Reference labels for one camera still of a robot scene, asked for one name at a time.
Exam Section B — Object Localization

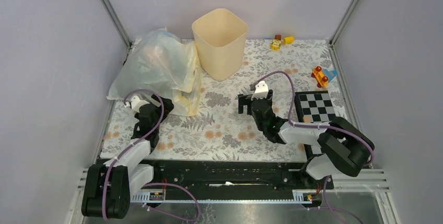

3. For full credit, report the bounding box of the translucent white yellow trash bag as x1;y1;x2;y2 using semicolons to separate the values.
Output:
107;28;202;116

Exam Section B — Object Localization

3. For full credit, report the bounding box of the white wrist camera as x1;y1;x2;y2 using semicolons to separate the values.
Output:
123;94;160;112
251;80;269;100

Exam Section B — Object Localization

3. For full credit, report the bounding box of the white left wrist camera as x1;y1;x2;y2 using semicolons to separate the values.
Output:
123;94;160;112

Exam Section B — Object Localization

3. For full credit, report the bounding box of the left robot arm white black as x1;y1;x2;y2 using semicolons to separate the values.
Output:
81;95;174;219

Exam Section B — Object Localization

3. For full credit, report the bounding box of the yellow toy block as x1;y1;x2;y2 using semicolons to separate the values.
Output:
283;36;295;44

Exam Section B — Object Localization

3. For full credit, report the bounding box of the orange red toy car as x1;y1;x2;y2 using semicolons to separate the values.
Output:
311;66;329;88

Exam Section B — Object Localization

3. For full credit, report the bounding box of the yellow toy figure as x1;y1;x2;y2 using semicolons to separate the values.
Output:
271;39;281;51

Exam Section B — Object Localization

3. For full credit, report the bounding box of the floral patterned table mat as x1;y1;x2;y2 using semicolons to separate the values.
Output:
99;38;360;163

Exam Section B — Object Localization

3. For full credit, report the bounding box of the black white checkerboard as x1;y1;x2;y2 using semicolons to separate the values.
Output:
294;90;348;157

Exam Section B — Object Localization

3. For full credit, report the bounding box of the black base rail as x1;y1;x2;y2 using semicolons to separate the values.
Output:
95;159;335;202

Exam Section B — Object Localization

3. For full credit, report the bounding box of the beige plastic trash bin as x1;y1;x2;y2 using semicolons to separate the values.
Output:
192;8;248;81

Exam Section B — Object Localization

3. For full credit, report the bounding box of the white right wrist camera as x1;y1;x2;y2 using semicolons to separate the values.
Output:
251;80;269;100

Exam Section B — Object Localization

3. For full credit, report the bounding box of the blue triangle toy piece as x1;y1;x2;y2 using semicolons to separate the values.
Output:
323;68;337;82

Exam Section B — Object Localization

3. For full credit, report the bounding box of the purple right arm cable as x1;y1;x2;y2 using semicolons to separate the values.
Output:
250;70;376;224

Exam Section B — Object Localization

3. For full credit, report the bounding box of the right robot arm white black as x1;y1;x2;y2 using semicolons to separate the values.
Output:
238;90;375;188

